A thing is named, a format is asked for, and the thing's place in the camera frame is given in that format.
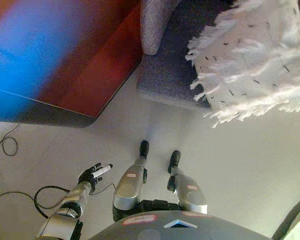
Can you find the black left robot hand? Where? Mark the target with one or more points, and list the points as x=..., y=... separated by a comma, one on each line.
x=88, y=176

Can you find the white fringed pillow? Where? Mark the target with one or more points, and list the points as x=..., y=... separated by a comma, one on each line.
x=252, y=62

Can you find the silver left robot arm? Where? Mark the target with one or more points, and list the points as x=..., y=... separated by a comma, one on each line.
x=62, y=222

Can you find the silver left robot leg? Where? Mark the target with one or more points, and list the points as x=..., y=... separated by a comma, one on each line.
x=127, y=190

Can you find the silver robot leg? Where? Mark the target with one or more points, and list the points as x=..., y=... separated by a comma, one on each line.
x=127, y=190
x=190, y=192

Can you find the grey robot torso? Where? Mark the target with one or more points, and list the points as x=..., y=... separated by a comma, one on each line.
x=152, y=230

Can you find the silver right robot leg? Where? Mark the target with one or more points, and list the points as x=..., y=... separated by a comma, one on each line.
x=190, y=192

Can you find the dark red wooden table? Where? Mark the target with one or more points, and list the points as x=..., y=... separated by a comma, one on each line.
x=65, y=62

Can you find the grey fabric armchair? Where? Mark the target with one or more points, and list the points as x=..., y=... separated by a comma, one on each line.
x=165, y=75

